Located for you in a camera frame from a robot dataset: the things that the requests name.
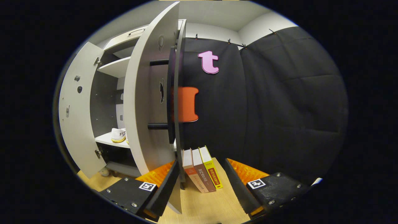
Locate white cabinet door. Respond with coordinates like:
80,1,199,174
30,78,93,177
58,42,107,179
123,2,187,214

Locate black door handle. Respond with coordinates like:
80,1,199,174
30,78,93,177
148,47,177,144

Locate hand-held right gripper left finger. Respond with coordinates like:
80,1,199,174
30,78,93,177
99,160,180,222

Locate white shoe cabinet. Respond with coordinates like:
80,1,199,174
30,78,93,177
90,19,187,178

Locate white striped shoe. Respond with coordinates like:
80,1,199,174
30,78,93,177
111,128,127,143

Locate yellow book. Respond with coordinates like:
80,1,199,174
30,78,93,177
199,146,224,189

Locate brown book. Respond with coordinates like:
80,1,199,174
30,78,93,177
192,148,216,192

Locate black backdrop cloth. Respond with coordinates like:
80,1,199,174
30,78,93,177
178,26,349,189

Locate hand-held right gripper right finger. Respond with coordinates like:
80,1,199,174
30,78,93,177
224,158,313,223

